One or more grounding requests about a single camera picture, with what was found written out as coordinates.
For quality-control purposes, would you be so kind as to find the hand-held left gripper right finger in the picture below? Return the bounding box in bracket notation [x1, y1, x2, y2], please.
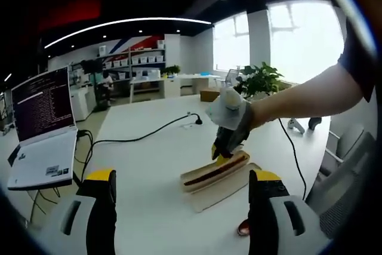
[247, 168, 322, 255]

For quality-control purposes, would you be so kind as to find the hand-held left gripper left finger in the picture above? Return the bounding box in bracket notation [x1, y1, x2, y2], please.
[47, 170, 118, 255]

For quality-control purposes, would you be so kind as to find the dark red chopstick utensil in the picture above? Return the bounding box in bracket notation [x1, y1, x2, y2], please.
[183, 153, 248, 186]

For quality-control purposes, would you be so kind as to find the cardboard box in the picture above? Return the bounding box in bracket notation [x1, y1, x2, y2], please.
[199, 87, 221, 103]

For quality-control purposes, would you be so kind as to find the red round object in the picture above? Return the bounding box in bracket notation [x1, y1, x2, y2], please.
[236, 218, 252, 237]

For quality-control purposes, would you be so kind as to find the large green potted plant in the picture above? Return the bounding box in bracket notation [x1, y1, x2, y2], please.
[235, 62, 288, 101]

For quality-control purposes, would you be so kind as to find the white controller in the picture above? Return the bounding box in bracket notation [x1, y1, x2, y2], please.
[286, 118, 307, 135]

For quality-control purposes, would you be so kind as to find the small green potted plant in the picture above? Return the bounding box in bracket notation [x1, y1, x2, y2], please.
[161, 64, 181, 80]

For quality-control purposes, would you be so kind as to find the black curved object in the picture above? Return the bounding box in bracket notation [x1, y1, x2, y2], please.
[307, 116, 323, 131]

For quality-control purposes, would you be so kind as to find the grey office chair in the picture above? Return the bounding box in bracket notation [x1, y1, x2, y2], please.
[306, 122, 380, 239]

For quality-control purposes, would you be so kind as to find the white laptop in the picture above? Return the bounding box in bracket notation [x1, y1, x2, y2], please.
[6, 65, 80, 192]

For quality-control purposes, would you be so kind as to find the shelf with white bins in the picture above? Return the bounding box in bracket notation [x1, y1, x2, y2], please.
[97, 39, 167, 80]

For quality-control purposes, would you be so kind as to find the ceiling light strip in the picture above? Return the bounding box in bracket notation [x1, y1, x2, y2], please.
[44, 17, 212, 50]

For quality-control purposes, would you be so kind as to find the person's dark blue shirt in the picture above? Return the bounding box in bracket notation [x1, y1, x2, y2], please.
[337, 0, 382, 103]

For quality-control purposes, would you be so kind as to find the black monitor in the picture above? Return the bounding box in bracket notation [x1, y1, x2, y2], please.
[80, 59, 104, 74]

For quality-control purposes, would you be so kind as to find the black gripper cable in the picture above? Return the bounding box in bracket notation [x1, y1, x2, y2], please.
[277, 117, 308, 202]

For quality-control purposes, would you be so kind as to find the black power cable with plug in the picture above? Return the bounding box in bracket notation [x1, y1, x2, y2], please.
[89, 112, 204, 160]

